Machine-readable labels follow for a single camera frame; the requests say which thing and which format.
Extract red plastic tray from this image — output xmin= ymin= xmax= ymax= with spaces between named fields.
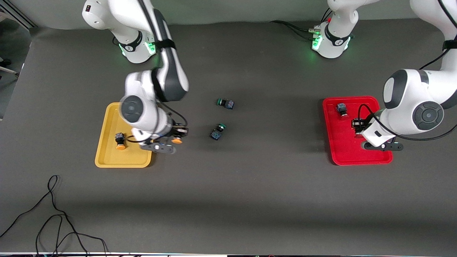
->
xmin=322 ymin=96 xmax=393 ymax=166

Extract yellow plastic tray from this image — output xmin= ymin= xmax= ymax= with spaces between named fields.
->
xmin=95 ymin=102 xmax=155 ymax=168

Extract dark grey table mat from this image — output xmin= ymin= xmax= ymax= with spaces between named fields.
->
xmin=0 ymin=16 xmax=457 ymax=256

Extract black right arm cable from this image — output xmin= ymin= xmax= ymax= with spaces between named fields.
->
xmin=127 ymin=0 xmax=189 ymax=143

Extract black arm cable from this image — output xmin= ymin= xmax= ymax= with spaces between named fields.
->
xmin=127 ymin=0 xmax=189 ymax=143
xmin=358 ymin=0 xmax=457 ymax=142

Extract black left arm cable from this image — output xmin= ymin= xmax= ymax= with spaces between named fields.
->
xmin=358 ymin=0 xmax=457 ymax=142

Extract black left base cable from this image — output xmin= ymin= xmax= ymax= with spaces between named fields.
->
xmin=270 ymin=7 xmax=334 ymax=40

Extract loose black cable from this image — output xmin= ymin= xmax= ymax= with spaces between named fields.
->
xmin=0 ymin=175 xmax=107 ymax=257

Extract aluminium frame rail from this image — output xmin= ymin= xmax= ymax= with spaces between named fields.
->
xmin=0 ymin=6 xmax=37 ymax=30

